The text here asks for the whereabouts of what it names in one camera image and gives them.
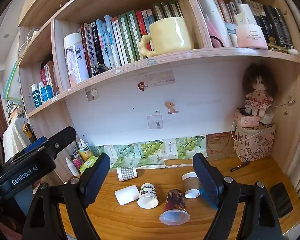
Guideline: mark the letter-patterned storage box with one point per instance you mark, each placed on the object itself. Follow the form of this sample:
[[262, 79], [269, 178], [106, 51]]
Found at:
[[255, 142]]

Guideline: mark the dark teal bottle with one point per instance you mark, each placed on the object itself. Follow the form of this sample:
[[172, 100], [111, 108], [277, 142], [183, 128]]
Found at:
[[36, 97]]

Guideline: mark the small white round device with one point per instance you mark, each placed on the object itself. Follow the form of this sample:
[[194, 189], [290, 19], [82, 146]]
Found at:
[[267, 118]]

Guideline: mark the yellow ceramic mug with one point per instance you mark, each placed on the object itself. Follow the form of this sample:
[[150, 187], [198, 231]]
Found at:
[[168, 36]]

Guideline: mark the white cup with brown sleeve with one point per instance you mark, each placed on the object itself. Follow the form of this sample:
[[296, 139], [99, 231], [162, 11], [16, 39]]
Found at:
[[190, 183]]

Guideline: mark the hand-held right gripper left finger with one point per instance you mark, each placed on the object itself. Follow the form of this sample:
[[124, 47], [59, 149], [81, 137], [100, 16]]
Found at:
[[93, 180]]

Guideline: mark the plain white paper cup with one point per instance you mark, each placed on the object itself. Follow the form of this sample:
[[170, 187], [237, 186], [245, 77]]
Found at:
[[127, 195]]

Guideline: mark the mushroom wall sticker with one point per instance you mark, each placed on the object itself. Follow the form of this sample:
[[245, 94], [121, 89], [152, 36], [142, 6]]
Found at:
[[142, 85]]

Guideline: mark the green grape tissue packs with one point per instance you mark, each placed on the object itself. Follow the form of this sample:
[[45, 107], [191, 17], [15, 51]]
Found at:
[[150, 150]]

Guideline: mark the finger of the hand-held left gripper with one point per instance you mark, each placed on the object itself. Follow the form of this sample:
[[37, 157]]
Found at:
[[36, 145], [62, 138]]

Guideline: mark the yellow jar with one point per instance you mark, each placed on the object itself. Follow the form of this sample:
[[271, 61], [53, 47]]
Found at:
[[86, 153]]

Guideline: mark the duck wall sticker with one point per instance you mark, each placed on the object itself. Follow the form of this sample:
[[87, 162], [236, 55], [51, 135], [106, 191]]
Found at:
[[170, 107]]

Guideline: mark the white printed thermos bottle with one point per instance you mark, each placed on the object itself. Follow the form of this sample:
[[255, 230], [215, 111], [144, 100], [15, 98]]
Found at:
[[76, 60]]

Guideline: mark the brown-haired rag doll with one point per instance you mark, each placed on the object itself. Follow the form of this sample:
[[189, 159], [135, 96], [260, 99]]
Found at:
[[258, 90]]

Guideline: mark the green plastic folder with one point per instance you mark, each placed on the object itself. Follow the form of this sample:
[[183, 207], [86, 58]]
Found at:
[[12, 82]]

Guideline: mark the black pen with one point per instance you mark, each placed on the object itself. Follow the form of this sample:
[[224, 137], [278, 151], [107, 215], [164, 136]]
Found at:
[[240, 166]]

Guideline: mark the wooden bookshelf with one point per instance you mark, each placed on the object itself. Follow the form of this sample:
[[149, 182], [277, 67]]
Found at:
[[170, 54]]

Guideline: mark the pink bottle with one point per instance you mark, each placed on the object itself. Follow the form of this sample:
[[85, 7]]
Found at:
[[77, 161]]

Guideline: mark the small paper note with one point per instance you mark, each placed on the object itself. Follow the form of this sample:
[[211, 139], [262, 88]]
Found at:
[[155, 122]]

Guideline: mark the tall white bottle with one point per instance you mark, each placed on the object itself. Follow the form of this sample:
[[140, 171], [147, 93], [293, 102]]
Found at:
[[213, 15]]

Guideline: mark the brown printed board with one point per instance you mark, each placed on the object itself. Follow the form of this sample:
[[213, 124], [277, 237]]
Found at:
[[220, 145]]

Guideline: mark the dark red paper cup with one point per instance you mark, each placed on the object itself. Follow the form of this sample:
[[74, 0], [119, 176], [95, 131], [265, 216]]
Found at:
[[174, 202]]

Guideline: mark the white spray bottle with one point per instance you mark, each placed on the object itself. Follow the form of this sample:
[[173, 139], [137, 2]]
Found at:
[[72, 167]]

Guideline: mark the green tissue packet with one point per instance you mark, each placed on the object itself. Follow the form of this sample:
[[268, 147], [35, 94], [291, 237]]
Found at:
[[89, 163]]

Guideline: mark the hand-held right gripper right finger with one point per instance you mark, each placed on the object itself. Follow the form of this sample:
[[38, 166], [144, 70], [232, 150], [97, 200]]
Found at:
[[210, 180]]

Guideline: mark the white cosmetic tube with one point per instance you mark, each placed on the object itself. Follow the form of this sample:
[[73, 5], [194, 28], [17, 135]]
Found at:
[[245, 13]]

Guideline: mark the pink cream jar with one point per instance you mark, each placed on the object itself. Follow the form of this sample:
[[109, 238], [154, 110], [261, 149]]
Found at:
[[251, 38]]

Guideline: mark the row of red books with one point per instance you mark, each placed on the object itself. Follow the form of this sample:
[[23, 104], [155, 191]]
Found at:
[[49, 76]]

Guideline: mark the white cup with panda print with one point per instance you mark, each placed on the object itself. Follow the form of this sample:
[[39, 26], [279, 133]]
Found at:
[[147, 196]]

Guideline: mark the black smartphone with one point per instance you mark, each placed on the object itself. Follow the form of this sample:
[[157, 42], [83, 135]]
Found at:
[[281, 200]]

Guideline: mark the checked paper cup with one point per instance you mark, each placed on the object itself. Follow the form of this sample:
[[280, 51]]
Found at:
[[127, 173]]

